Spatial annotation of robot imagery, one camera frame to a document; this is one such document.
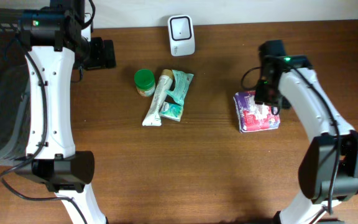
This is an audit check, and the red purple tissue pack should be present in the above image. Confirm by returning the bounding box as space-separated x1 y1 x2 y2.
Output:
233 91 280 133

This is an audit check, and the green lid jar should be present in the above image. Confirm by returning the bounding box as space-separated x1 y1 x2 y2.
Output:
134 69 156 97

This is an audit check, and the white tube package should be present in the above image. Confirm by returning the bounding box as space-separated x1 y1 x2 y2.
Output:
142 69 174 126

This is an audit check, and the teal pouch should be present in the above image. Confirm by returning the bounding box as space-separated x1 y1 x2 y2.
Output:
165 70 194 106

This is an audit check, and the green white pocket tissue pack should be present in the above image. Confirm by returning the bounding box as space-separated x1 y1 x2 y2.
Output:
159 101 184 122

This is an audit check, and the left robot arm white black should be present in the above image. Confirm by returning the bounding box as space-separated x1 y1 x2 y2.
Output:
11 1 115 223

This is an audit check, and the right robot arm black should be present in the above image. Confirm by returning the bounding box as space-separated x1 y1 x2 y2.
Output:
255 40 358 223

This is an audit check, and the white barcode scanner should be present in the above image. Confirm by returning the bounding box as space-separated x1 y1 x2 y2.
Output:
167 15 195 57

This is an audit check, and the grey plastic basket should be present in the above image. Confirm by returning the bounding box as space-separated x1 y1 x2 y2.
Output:
0 9 30 166

